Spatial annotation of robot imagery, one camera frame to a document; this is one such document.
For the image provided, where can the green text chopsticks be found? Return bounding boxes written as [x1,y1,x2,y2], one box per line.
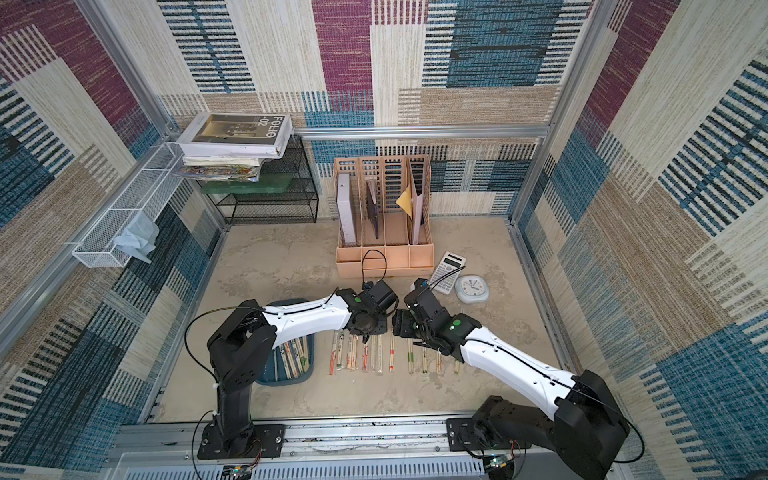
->
[407,339,415,375]

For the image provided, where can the green bamboo chopsticks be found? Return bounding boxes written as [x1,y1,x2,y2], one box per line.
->
[335,330,346,370]

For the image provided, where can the red panda chopsticks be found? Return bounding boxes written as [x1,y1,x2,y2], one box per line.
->
[388,335,396,373]

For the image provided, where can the teal plastic storage tray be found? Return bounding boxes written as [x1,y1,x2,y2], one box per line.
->
[256,334,315,387]

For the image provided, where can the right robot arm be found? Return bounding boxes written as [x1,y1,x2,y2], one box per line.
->
[392,280,630,479]

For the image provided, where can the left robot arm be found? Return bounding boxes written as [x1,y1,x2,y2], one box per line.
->
[196,280,398,460]

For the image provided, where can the red leaf chopsticks in tray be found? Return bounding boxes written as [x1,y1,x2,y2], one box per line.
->
[362,337,371,372]

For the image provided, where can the white grey calculator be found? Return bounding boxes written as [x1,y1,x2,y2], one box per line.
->
[428,251,467,295]

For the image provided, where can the white blue round clock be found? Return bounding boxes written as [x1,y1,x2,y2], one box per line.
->
[455,275,490,304]

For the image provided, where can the pink desk file organizer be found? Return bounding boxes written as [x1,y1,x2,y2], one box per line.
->
[333,155,435,279]

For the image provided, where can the yellow paper folder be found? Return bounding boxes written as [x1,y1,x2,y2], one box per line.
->
[396,185,413,218]

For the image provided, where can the white binder in organizer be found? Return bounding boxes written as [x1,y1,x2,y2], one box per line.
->
[336,172,357,246]

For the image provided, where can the black notebook in organizer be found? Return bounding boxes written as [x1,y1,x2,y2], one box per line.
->
[366,178,379,239]

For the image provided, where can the green folder on rack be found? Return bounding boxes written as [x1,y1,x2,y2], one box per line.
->
[201,174,294,195]

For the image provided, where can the stack of colourful magazines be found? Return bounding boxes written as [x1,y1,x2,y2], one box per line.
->
[173,157,263,182]

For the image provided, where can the white folio book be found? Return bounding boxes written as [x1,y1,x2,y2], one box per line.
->
[176,113,294,159]

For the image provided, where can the crumpled pale blue cloth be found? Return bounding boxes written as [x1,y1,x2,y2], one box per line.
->
[114,211,160,264]

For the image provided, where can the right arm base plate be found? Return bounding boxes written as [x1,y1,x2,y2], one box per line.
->
[446,416,533,451]

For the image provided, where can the black wire shelf rack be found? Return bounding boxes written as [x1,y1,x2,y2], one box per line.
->
[199,135,319,226]

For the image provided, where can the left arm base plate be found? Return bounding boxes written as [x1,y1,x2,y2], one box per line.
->
[196,423,285,460]

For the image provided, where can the white wire wall basket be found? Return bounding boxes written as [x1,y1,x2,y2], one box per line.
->
[72,143,181,268]

